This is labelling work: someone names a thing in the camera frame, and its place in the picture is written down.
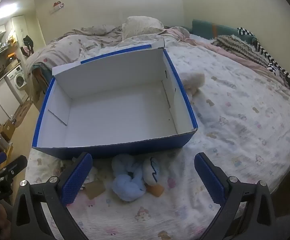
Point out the red wall decoration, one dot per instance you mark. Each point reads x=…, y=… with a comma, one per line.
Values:
x=57, y=6

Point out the blue cardboard box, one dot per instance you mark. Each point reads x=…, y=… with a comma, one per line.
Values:
x=109, y=105

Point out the light blue sock bundle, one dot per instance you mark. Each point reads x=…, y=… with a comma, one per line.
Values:
x=128, y=187

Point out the beige printed duvet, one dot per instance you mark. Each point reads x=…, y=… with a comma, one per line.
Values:
x=67, y=47

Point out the pink blanket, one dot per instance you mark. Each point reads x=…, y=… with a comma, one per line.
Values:
x=235, y=55

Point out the teal headboard cushion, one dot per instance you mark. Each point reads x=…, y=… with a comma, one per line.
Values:
x=205, y=28

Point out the cream fluffy plush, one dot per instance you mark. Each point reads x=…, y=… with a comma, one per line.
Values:
x=193, y=82

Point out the dark hanging clothes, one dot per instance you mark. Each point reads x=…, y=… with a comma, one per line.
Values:
x=27, y=45

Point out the white sock with orange toe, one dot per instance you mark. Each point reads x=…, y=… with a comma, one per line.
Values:
x=152, y=172

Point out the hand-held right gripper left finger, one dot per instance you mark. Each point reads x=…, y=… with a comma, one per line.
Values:
x=76, y=180

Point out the brown cardboard box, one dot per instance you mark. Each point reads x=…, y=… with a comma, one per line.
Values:
x=7, y=130

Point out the cream pillow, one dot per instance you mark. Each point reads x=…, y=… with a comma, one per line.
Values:
x=142, y=26

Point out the white washing machine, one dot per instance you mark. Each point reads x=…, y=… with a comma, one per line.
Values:
x=18, y=81

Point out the ceiling light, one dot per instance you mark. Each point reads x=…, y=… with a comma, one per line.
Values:
x=6, y=10

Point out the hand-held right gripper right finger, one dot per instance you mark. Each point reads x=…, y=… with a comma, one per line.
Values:
x=210, y=180

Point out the black white striped cloth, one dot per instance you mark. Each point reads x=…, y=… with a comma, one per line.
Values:
x=272, y=62

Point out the brown card tag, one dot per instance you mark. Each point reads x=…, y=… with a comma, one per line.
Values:
x=94, y=189

